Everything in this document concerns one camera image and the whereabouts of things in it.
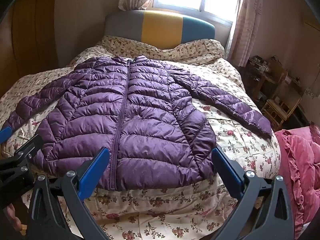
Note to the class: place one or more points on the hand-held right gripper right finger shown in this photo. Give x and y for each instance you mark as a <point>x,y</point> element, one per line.
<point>228,172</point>

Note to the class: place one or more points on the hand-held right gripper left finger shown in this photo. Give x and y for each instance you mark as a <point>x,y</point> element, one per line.
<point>95,170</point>

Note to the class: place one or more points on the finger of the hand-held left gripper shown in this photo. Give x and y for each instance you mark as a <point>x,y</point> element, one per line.
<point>30,146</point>
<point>5,133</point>

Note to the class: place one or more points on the purple puffer jacket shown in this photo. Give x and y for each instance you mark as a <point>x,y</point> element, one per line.
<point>140,120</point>

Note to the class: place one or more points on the person's left hand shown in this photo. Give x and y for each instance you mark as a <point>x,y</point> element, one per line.
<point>14,217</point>

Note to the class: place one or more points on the pink ruffled blanket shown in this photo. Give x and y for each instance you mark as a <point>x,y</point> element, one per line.
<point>302,170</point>

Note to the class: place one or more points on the floral quilt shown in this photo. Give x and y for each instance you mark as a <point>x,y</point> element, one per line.
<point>162,210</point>

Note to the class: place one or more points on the small rattan chair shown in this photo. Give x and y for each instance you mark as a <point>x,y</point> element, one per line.
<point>280,110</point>

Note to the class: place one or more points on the cluttered wooden desk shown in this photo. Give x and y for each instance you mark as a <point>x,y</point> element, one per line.
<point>262,77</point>

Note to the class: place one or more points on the wooden wardrobe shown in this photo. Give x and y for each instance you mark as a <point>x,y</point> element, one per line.
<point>27,35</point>

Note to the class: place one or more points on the long pink patterned curtain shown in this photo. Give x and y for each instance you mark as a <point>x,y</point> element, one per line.
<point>246,25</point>

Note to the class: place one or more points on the grey yellow teal headboard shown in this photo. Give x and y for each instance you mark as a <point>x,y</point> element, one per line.
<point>160,28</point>

